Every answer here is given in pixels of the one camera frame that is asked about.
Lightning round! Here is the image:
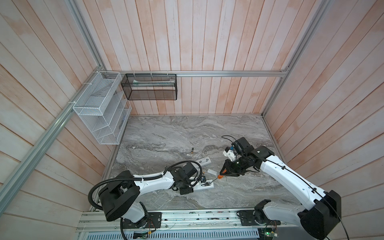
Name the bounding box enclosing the horizontal aluminium frame bar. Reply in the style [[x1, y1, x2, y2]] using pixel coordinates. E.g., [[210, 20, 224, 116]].
[[117, 70, 288, 78]]

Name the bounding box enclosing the white remote control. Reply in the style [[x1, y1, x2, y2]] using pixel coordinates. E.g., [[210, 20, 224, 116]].
[[196, 157, 212, 167], [193, 180, 215, 191]]

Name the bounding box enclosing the orange handled screwdriver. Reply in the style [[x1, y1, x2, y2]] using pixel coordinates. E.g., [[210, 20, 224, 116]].
[[210, 175, 224, 184]]

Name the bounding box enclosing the black wire mesh basket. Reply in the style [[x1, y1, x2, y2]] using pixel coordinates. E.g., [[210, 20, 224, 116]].
[[121, 73, 178, 101]]

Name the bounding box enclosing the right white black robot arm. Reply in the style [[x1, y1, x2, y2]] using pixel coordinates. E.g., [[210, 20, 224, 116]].
[[219, 138, 342, 240]]

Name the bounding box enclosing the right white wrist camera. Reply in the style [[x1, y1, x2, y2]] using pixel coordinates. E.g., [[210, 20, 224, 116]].
[[223, 147, 237, 162]]

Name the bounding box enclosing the black corrugated cable conduit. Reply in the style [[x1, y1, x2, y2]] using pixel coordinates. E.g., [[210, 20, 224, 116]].
[[87, 159, 204, 211]]

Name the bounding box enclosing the white wire mesh shelf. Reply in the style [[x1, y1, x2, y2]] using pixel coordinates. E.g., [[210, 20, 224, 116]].
[[73, 71, 132, 145]]

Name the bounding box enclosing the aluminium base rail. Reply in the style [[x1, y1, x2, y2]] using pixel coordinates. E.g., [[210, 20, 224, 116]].
[[76, 208, 326, 233]]

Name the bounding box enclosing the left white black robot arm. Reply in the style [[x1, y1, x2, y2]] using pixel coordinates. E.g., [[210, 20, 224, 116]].
[[88, 161, 203, 224]]

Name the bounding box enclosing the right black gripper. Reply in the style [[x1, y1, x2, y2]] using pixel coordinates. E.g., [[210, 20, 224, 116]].
[[217, 155, 247, 175]]

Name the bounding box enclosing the left aluminium frame bar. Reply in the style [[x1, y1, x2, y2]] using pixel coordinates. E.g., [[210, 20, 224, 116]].
[[1, 66, 105, 215]]

